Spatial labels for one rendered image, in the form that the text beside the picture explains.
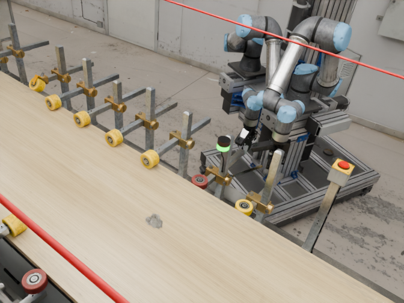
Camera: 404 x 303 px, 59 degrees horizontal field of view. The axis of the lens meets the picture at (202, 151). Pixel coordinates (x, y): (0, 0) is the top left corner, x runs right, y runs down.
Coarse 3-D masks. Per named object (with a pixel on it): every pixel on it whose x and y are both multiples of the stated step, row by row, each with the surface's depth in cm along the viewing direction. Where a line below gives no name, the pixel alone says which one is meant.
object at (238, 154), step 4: (240, 148) 202; (236, 152) 199; (240, 152) 200; (232, 156) 196; (236, 156) 196; (240, 156) 200; (232, 160) 193; (236, 160) 197; (232, 164) 195; (208, 176) 181; (212, 176) 181; (208, 180) 178; (212, 180) 181; (208, 184) 179
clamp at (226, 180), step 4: (208, 168) 184; (212, 168) 185; (216, 168) 185; (208, 172) 184; (212, 172) 182; (216, 172) 183; (216, 176) 182; (220, 176) 180; (228, 176) 181; (216, 180) 183; (220, 180) 182; (224, 180) 180; (228, 180) 180; (220, 184) 183; (224, 184) 180; (228, 184) 182
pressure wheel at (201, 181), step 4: (196, 176) 173; (200, 176) 173; (204, 176) 174; (192, 180) 170; (196, 180) 171; (200, 180) 171; (204, 180) 172; (196, 184) 169; (200, 184) 169; (204, 184) 169; (204, 188) 171
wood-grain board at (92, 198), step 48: (0, 96) 212; (0, 144) 178; (48, 144) 182; (96, 144) 186; (0, 192) 153; (48, 192) 156; (96, 192) 159; (144, 192) 162; (192, 192) 165; (96, 240) 138; (144, 240) 141; (192, 240) 143; (240, 240) 146; (288, 240) 148; (96, 288) 123; (144, 288) 125; (192, 288) 127; (240, 288) 129; (288, 288) 131; (336, 288) 133
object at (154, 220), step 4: (148, 216) 150; (152, 216) 150; (156, 216) 149; (148, 220) 148; (152, 220) 148; (156, 220) 149; (160, 220) 148; (148, 224) 147; (152, 224) 147; (156, 224) 147; (160, 224) 146
